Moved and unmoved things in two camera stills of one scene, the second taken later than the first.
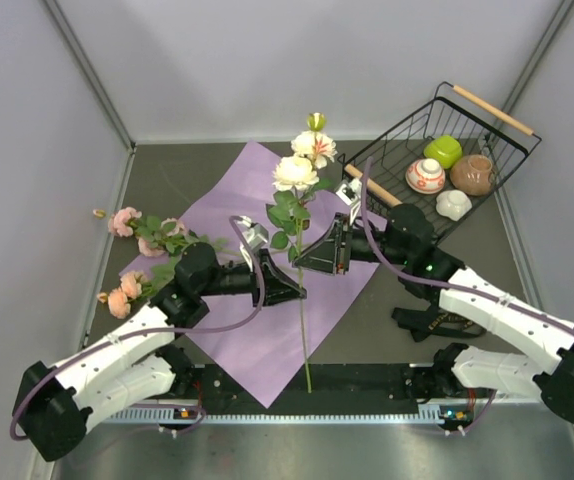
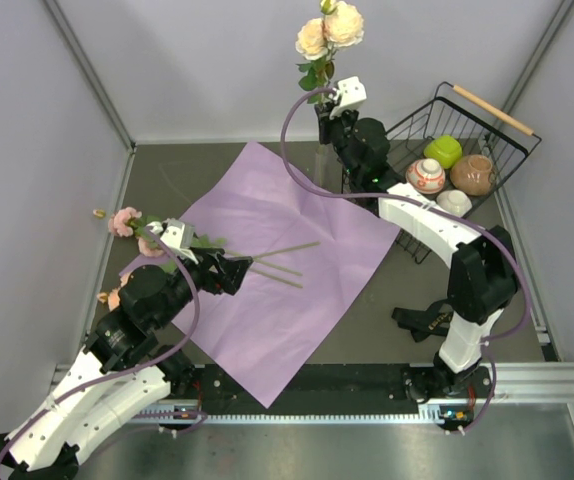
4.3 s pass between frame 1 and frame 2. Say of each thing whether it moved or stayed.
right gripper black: moved
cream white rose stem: moved
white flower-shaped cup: stayed
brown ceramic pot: stayed
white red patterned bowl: stayed
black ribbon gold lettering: stayed
